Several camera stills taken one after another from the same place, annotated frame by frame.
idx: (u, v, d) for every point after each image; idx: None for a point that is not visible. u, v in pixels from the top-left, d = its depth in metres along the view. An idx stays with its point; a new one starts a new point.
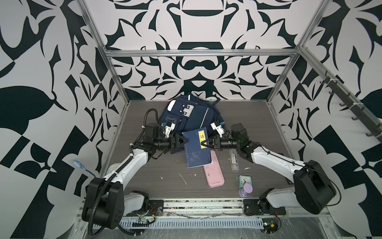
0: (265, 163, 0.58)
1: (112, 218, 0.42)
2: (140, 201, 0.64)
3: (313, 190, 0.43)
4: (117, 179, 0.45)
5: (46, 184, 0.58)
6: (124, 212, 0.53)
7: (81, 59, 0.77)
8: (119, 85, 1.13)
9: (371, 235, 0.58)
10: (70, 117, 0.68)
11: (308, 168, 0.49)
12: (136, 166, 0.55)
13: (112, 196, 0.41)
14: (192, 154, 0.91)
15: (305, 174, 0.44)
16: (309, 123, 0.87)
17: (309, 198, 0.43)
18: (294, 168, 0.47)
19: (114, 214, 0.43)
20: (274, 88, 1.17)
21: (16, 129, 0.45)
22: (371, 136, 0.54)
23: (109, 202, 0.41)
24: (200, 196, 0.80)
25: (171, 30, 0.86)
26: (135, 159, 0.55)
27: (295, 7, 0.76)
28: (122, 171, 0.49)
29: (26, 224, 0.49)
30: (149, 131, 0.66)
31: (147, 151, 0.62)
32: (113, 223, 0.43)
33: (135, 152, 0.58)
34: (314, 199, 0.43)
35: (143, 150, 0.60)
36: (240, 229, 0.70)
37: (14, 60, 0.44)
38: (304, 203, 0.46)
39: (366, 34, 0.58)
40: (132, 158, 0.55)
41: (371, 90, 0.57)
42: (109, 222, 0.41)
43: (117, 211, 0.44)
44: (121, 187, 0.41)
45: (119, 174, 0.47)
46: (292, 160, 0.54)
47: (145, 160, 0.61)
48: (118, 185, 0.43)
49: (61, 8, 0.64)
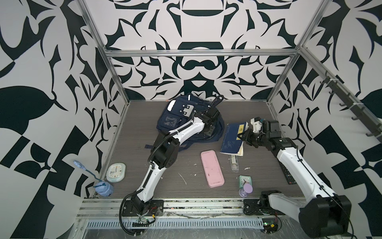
0: (289, 168, 0.52)
1: (167, 161, 0.58)
2: (148, 196, 0.67)
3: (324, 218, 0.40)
4: (177, 137, 0.58)
5: (47, 184, 0.58)
6: (174, 161, 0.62)
7: (81, 59, 0.77)
8: (119, 85, 1.13)
9: (371, 235, 0.58)
10: (71, 118, 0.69)
11: (333, 198, 0.41)
12: (193, 130, 0.66)
13: (171, 147, 0.55)
14: (227, 142, 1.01)
15: (326, 203, 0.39)
16: (309, 123, 0.87)
17: (314, 222, 0.40)
18: (318, 192, 0.42)
19: (169, 159, 0.58)
20: (274, 88, 1.17)
21: (15, 129, 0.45)
22: (371, 136, 0.54)
23: (168, 150, 0.56)
24: (200, 196, 0.80)
25: (171, 31, 0.86)
26: (193, 125, 0.65)
27: (294, 8, 0.76)
28: (181, 131, 0.61)
29: (26, 224, 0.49)
30: (211, 111, 0.77)
31: (204, 122, 0.70)
32: (167, 164, 0.59)
33: (195, 120, 0.67)
34: (319, 226, 0.40)
35: (201, 120, 0.68)
36: (240, 229, 0.70)
37: (14, 60, 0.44)
38: (306, 221, 0.43)
39: (366, 34, 0.58)
40: (192, 123, 0.65)
41: (371, 89, 0.56)
42: (165, 162, 0.57)
43: (171, 159, 0.59)
44: (178, 144, 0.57)
45: (179, 132, 0.60)
46: (322, 183, 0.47)
47: (201, 128, 0.71)
48: (176, 141, 0.56)
49: (61, 8, 0.64)
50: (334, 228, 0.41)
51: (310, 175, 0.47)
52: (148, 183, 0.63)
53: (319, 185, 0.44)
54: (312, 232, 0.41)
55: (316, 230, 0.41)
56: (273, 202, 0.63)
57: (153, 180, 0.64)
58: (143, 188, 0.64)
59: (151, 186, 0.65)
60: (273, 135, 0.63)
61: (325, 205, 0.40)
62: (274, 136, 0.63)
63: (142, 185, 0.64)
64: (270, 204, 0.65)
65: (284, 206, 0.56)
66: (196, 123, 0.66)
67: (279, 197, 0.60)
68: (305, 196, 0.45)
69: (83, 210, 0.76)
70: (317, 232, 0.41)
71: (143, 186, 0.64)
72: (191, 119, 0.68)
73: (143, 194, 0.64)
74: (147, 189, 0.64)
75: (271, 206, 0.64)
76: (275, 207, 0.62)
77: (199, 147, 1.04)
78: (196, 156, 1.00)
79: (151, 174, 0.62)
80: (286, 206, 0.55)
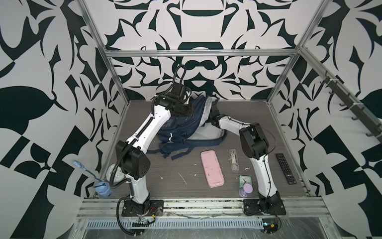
0: (228, 127, 0.76)
1: (138, 172, 0.49)
2: (143, 198, 0.66)
3: (250, 140, 0.61)
4: (138, 144, 0.48)
5: (47, 184, 0.58)
6: (149, 167, 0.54)
7: (81, 59, 0.77)
8: (119, 85, 1.13)
9: (371, 235, 0.58)
10: (70, 117, 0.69)
11: (252, 128, 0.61)
12: (156, 126, 0.55)
13: (134, 159, 0.45)
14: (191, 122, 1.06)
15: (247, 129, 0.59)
16: (309, 123, 0.87)
17: (247, 145, 0.61)
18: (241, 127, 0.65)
19: (140, 169, 0.50)
20: (274, 88, 1.17)
21: (15, 129, 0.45)
22: (371, 136, 0.54)
23: (134, 163, 0.47)
24: (200, 196, 0.80)
25: (172, 31, 0.86)
26: (155, 119, 0.53)
27: (294, 8, 0.76)
28: (142, 134, 0.50)
29: (26, 225, 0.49)
30: (176, 89, 0.62)
31: (168, 108, 0.57)
32: (141, 174, 0.52)
33: (155, 112, 0.54)
34: (251, 147, 0.61)
35: (163, 108, 0.55)
36: (240, 229, 0.70)
37: (14, 60, 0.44)
38: (246, 153, 0.65)
39: (366, 34, 0.58)
40: (153, 118, 0.53)
41: (370, 90, 0.57)
42: (137, 173, 0.49)
43: (143, 168, 0.52)
44: (142, 153, 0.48)
45: (139, 137, 0.49)
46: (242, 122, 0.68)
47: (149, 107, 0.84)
48: (139, 151, 0.46)
49: (61, 8, 0.64)
50: (261, 146, 0.62)
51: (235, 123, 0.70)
52: (135, 190, 0.59)
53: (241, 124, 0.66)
54: (249, 154, 0.63)
55: (251, 152, 0.61)
56: (264, 189, 0.66)
57: (138, 188, 0.60)
58: (134, 195, 0.62)
59: (139, 191, 0.62)
60: (215, 113, 0.87)
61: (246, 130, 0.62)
62: (215, 115, 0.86)
63: (131, 194, 0.64)
64: (263, 194, 0.67)
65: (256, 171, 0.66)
66: (159, 119, 0.55)
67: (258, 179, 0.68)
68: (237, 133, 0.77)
69: (83, 210, 0.76)
70: (252, 154, 0.61)
71: (133, 193, 0.61)
72: (150, 113, 0.54)
73: (137, 198, 0.63)
74: (137, 195, 0.62)
75: (266, 196, 0.66)
76: (269, 181, 0.66)
77: (199, 148, 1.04)
78: (196, 157, 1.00)
79: (133, 185, 0.57)
80: (261, 177, 0.65)
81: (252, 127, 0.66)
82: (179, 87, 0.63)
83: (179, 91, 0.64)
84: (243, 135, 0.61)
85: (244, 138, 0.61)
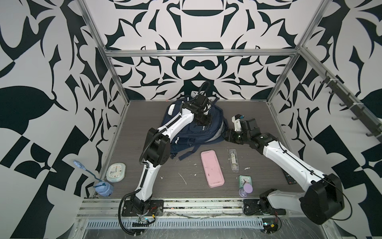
0: (276, 160, 0.54)
1: (159, 159, 0.57)
2: (148, 194, 0.67)
3: (325, 203, 0.41)
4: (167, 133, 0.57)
5: (46, 184, 0.58)
6: (168, 157, 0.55)
7: (81, 59, 0.77)
8: (119, 85, 1.13)
9: (371, 235, 0.58)
10: (70, 117, 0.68)
11: (325, 179, 0.44)
12: (182, 124, 0.66)
13: (162, 145, 0.54)
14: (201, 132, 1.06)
15: (322, 186, 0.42)
16: (309, 122, 0.87)
17: (318, 208, 0.41)
18: (311, 178, 0.44)
19: (162, 157, 0.58)
20: (274, 88, 1.17)
21: (15, 129, 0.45)
22: (371, 136, 0.54)
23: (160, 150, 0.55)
24: (200, 196, 0.80)
25: (172, 31, 0.86)
26: (182, 118, 0.63)
27: (294, 8, 0.76)
28: (170, 126, 0.59)
29: (26, 225, 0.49)
30: (200, 99, 0.74)
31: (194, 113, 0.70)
32: (161, 161, 0.59)
33: (183, 112, 0.65)
34: (324, 212, 0.42)
35: (190, 111, 0.66)
36: (240, 229, 0.70)
37: (14, 60, 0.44)
38: (310, 214, 0.44)
39: (366, 34, 0.58)
40: (180, 116, 0.64)
41: (371, 90, 0.57)
42: (158, 160, 0.57)
43: (165, 155, 0.60)
44: (169, 140, 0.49)
45: (168, 128, 0.59)
46: (311, 167, 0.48)
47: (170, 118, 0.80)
48: (166, 138, 0.55)
49: (61, 8, 0.64)
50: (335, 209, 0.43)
51: (299, 164, 0.48)
52: (145, 181, 0.62)
53: (310, 172, 0.45)
54: (319, 219, 0.42)
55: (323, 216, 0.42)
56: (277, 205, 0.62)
57: (149, 179, 0.63)
58: (141, 188, 0.64)
59: (148, 184, 0.65)
60: (254, 132, 0.64)
61: (322, 189, 0.41)
62: (255, 134, 0.64)
63: (138, 185, 0.64)
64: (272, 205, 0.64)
65: (284, 202, 0.57)
66: (185, 119, 0.65)
67: (277, 195, 0.61)
68: (301, 185, 0.46)
69: (83, 210, 0.76)
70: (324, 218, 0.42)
71: (141, 186, 0.64)
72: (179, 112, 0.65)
73: (141, 194, 0.64)
74: (145, 188, 0.64)
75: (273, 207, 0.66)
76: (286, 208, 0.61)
77: (199, 148, 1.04)
78: (196, 156, 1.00)
79: (146, 173, 0.61)
80: (285, 201, 0.56)
81: (326, 180, 0.45)
82: (203, 98, 0.75)
83: (203, 101, 0.76)
84: (315, 194, 0.41)
85: (316, 198, 0.41)
